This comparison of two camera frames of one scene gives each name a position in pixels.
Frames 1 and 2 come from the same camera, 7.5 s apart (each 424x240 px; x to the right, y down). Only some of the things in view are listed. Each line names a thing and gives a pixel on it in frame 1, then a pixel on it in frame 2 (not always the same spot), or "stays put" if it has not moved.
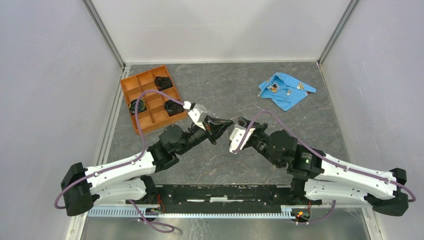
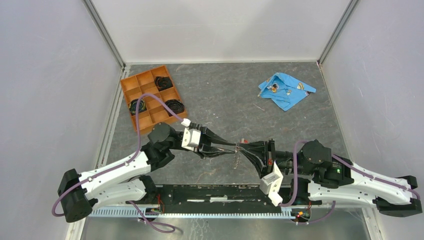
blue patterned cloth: (285, 90) stays put
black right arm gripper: (244, 122) → (258, 149)
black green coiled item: (142, 106) stays put
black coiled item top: (163, 82) stays put
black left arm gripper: (215, 128) → (205, 149)
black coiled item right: (173, 107) stays put
